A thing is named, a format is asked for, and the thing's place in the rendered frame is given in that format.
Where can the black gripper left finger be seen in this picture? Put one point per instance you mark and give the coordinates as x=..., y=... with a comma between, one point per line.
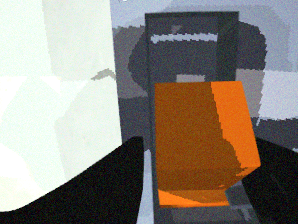
x=107, y=192

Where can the orange l-shaped block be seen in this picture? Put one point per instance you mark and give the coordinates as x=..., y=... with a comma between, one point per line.
x=204, y=142

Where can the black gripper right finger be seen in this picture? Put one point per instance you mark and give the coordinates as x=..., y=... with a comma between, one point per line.
x=272, y=188

